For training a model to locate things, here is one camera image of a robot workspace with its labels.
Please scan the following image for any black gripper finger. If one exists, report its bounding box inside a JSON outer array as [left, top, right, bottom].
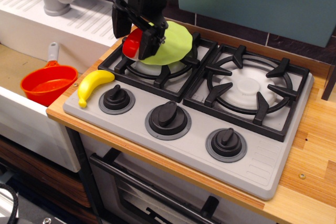
[[112, 5, 133, 38], [138, 28, 165, 60]]

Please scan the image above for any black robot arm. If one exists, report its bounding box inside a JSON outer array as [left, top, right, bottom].
[[112, 0, 168, 60]]

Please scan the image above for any light green plastic plate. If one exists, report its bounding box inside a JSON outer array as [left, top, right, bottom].
[[140, 21, 193, 66]]

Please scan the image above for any yellow toy banana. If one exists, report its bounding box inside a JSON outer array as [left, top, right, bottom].
[[77, 70, 115, 108]]

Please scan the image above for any black left stove knob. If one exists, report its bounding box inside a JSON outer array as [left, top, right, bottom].
[[99, 84, 135, 115]]

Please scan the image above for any black stove knob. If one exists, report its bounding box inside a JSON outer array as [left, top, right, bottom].
[[205, 128, 247, 163], [145, 101, 192, 141], [99, 84, 135, 115]]

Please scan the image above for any black middle stove knob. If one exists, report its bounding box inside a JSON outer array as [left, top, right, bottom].
[[145, 101, 192, 141]]

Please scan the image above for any white toy sink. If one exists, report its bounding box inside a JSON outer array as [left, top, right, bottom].
[[1, 0, 116, 173]]

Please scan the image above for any orange plastic pot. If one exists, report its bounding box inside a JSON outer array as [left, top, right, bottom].
[[20, 42, 78, 106]]

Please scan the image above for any white right burner cap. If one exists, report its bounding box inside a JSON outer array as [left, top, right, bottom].
[[213, 67, 277, 110]]

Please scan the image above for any grey toy stove top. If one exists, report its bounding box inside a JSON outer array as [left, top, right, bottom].
[[63, 45, 314, 200]]

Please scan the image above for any black right burner grate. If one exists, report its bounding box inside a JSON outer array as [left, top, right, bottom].
[[183, 44, 314, 142]]

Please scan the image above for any black right stove knob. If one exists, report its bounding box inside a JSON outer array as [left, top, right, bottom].
[[205, 128, 247, 163]]

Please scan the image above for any toy oven door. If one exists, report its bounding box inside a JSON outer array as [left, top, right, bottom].
[[89, 147, 226, 224]]

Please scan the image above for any black oven door handle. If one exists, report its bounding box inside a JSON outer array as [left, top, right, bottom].
[[90, 147, 224, 224]]

